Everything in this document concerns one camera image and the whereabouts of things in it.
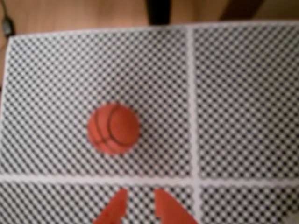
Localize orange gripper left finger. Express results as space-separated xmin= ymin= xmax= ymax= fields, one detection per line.
xmin=92 ymin=188 xmax=128 ymax=224

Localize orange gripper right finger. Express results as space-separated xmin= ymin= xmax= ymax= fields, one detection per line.
xmin=154 ymin=188 xmax=199 ymax=224

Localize small orange basketball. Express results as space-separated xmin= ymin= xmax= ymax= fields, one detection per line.
xmin=87 ymin=102 xmax=141 ymax=155

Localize black post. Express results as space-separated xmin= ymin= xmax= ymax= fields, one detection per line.
xmin=147 ymin=0 xmax=172 ymax=25

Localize dark cable plug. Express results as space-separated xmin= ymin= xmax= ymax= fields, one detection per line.
xmin=0 ymin=0 xmax=15 ymax=37

